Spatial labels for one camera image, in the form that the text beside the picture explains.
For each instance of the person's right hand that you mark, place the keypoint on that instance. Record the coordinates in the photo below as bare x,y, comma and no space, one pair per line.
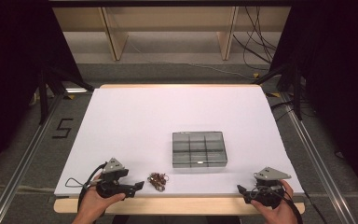
276,211

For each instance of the smoky clear compartment box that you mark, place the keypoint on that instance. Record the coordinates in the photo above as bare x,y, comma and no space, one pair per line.
199,149

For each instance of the black metal stand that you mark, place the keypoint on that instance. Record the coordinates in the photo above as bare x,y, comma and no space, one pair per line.
48,90
293,87

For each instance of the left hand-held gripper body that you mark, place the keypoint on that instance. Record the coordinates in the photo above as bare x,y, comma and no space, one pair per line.
112,179

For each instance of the aluminium floor rail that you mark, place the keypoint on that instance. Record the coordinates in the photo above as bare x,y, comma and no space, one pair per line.
28,155
317,155

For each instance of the light wooden shelf unit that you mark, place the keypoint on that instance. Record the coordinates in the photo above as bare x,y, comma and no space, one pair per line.
167,21

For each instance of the person's left hand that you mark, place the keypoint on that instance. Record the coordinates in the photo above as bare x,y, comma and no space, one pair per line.
93,200

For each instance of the black curtain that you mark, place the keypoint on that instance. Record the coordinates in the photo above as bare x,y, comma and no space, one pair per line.
9,62
338,77

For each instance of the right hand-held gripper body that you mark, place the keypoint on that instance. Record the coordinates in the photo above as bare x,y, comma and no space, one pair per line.
270,186

